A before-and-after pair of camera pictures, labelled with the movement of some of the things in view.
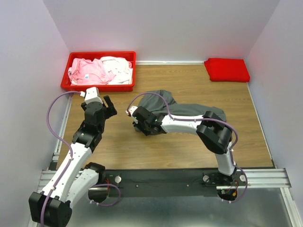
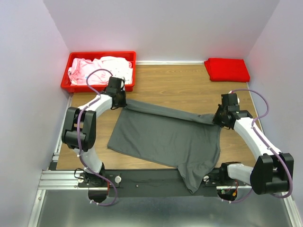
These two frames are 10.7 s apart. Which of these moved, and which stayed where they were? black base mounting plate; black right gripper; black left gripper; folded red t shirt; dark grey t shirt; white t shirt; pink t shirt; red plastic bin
Moved: black left gripper; black right gripper; dark grey t shirt
Stayed: black base mounting plate; red plastic bin; white t shirt; pink t shirt; folded red t shirt
